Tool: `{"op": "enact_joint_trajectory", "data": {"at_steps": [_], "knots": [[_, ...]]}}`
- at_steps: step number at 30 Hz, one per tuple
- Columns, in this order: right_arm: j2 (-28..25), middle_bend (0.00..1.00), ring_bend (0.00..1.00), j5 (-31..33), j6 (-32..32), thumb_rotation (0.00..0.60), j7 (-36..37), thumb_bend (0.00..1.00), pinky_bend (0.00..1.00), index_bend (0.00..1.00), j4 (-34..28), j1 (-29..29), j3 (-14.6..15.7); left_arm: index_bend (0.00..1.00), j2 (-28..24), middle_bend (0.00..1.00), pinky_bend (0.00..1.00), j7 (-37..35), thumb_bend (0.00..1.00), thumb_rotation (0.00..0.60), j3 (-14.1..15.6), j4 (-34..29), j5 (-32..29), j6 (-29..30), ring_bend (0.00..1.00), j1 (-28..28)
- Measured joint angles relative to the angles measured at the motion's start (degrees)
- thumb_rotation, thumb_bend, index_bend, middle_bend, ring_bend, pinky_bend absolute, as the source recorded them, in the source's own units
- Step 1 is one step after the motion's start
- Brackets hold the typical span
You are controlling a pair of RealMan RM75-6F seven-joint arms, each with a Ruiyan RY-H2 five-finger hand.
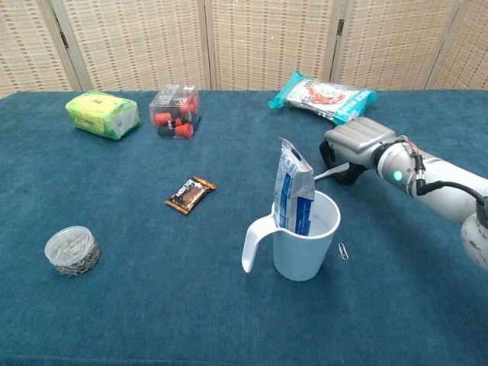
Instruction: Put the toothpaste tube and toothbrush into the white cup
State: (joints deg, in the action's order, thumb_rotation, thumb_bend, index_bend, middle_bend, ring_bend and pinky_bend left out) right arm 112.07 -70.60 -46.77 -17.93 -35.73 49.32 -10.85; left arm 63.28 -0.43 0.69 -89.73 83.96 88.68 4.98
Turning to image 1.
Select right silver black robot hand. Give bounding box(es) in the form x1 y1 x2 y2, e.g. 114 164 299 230
319 117 397 187

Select white toothbrush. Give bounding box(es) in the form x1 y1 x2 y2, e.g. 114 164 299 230
313 162 351 181

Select blue silver toothpaste tube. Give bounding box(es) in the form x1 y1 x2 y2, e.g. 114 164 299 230
272 137 316 236

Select teal snack bag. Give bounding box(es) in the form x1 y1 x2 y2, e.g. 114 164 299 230
268 71 379 126

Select brown orange coffee sachet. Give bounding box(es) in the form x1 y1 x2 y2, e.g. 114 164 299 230
164 175 217 216

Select clear box red black parts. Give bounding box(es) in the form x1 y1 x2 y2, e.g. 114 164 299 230
148 84 202 140

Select green tissue pack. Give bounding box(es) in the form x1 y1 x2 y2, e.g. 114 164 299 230
65 89 141 141

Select blue table cloth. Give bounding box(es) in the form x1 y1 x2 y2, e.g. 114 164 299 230
0 89 488 366

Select round clear paperclip box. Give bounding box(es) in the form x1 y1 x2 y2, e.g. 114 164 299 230
44 225 101 278

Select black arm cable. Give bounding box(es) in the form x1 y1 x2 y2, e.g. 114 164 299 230
406 139 488 210

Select white cup with handle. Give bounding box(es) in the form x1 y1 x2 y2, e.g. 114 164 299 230
241 190 342 282

